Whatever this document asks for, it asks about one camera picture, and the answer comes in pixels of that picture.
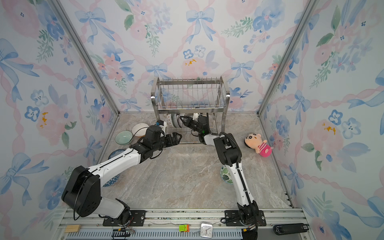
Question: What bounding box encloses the stainless steel dish rack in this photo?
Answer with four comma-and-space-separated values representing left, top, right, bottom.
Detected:
150, 77, 231, 144

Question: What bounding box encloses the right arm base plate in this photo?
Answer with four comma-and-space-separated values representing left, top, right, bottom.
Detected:
221, 210, 267, 227

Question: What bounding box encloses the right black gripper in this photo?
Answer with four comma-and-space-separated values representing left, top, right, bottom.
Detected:
179, 117, 202, 136

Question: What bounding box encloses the green leaf pattern bowl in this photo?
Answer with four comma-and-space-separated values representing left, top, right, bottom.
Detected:
220, 166, 233, 185

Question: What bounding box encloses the pale green bowl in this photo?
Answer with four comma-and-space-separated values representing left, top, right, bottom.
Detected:
115, 131, 133, 145

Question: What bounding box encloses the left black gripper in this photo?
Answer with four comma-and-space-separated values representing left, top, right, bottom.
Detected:
152, 131, 183, 153

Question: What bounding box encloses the wooden block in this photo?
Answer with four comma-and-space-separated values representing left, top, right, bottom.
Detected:
65, 225, 82, 233

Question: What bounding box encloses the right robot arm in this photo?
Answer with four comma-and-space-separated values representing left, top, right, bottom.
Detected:
180, 115, 260, 225

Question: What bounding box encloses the blue mesh pattern bowl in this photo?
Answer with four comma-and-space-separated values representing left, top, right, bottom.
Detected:
103, 175, 120, 188

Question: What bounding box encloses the black stapler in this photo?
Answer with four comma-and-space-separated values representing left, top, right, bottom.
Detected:
273, 223, 309, 236

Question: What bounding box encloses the dark blue flower bowl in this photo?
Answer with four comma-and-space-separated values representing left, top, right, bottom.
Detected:
171, 114, 179, 128

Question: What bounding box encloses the green orange small block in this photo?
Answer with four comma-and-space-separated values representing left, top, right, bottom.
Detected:
179, 224, 190, 232

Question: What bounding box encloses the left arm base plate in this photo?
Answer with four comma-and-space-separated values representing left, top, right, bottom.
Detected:
103, 210, 147, 227

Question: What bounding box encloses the blue white patterned bowl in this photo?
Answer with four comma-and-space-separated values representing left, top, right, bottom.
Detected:
106, 149, 128, 164

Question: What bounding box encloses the small silver alarm clock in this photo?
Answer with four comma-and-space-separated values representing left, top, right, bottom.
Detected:
200, 222, 213, 239

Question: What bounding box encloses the green white patterned bowl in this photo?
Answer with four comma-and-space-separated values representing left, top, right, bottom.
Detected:
166, 114, 174, 128

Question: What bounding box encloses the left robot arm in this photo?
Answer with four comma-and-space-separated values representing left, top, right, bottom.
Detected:
62, 125, 182, 225

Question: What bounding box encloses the black connector with wires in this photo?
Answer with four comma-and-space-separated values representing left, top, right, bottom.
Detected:
111, 229, 131, 240

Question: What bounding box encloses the plush doll pink shirt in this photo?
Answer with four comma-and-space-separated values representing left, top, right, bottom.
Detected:
244, 133, 273, 158

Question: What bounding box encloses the white orange bowl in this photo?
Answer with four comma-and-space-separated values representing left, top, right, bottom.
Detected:
132, 123, 149, 138

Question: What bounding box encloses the pink purple glass bowl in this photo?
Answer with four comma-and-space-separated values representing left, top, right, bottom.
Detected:
177, 114, 184, 128

